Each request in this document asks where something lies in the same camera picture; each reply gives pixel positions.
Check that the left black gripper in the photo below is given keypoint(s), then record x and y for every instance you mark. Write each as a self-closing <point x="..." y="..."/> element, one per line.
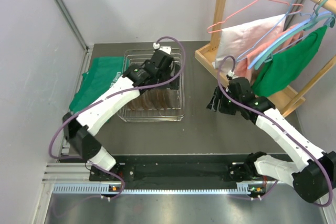
<point x="175" y="71"/>

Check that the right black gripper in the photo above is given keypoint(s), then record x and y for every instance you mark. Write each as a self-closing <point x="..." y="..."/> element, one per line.
<point x="218" y="95"/>

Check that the clear glass plate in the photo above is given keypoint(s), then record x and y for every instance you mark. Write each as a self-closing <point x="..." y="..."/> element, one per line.
<point x="143" y="102"/>
<point x="168" y="99"/>
<point x="176" y="99"/>
<point x="148" y="101"/>

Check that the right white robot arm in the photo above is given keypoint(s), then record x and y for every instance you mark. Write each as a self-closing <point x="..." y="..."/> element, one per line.
<point x="311" y="170"/>

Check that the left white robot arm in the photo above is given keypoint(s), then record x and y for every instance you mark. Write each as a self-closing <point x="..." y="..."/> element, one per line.
<point x="81" y="128"/>

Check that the wooden clothes rack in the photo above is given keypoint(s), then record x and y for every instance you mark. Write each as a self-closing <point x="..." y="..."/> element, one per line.
<point x="286" y="100"/>

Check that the pink hanging garment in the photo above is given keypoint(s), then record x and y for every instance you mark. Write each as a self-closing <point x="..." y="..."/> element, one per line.
<point x="241" y="69"/>

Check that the folded green t-shirt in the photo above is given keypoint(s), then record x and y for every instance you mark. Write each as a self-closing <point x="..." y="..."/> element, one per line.
<point x="102" y="75"/>

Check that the white hanging garment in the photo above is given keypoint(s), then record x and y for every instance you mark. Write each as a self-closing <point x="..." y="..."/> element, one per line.
<point x="224" y="47"/>

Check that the green hanging garment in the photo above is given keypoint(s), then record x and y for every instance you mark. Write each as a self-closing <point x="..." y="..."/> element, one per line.
<point x="286" y="66"/>

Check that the light blue plastic hanger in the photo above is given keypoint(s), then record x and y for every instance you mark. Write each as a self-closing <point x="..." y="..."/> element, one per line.
<point x="305" y="25"/>

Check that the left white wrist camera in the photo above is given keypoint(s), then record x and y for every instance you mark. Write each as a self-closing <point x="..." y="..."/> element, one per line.
<point x="166" y="49"/>

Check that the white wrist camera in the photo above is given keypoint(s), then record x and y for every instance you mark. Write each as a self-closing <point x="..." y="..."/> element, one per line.
<point x="231" y="75"/>
<point x="166" y="49"/>

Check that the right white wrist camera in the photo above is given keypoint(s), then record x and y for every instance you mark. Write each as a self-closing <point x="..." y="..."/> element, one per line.
<point x="231" y="75"/>

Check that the wire dish rack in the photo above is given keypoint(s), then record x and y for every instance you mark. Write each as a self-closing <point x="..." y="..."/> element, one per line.
<point x="138" y="56"/>

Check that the aluminium frame profile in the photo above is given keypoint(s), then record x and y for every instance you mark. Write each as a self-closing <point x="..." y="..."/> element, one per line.
<point x="71" y="23"/>

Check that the slotted cable duct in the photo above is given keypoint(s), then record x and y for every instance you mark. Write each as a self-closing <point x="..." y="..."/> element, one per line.
<point x="242" y="188"/>

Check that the pink wire hanger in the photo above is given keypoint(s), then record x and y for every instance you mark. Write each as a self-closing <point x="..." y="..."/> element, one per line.
<point x="293" y="8"/>

